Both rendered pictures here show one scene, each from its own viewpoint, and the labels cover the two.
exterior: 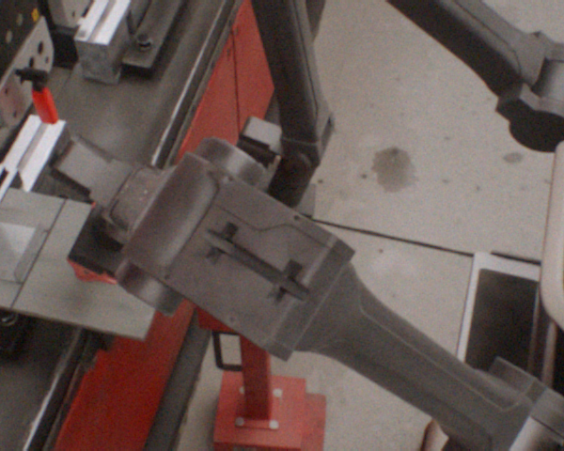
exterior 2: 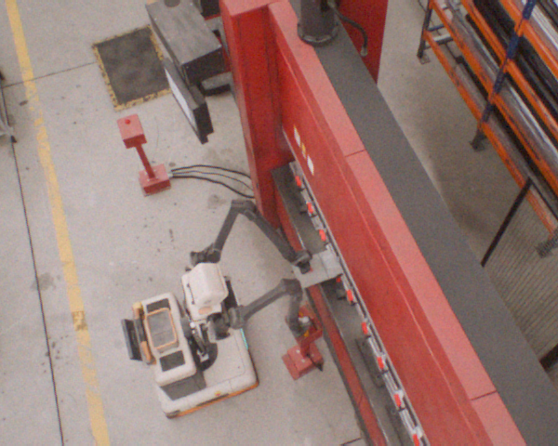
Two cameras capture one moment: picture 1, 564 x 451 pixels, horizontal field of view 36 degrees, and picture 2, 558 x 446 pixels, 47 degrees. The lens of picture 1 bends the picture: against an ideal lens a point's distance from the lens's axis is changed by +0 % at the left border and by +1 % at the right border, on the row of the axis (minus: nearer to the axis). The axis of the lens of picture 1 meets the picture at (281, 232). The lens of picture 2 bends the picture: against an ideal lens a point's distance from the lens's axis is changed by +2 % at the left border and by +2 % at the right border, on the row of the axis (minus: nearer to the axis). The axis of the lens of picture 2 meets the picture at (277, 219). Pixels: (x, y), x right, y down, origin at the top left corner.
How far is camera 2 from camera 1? 3.21 m
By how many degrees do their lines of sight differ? 61
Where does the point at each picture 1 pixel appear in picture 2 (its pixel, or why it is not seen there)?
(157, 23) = (366, 353)
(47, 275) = (317, 262)
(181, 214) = (247, 203)
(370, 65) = not seen: outside the picture
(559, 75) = (235, 315)
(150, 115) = (345, 328)
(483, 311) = (233, 300)
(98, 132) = (352, 315)
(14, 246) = (328, 263)
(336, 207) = not seen: outside the picture
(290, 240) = (234, 205)
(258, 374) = not seen: hidden behind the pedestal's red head
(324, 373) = (298, 387)
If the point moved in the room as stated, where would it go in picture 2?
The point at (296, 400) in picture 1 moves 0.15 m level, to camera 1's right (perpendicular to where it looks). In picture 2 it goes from (297, 362) to (279, 375)
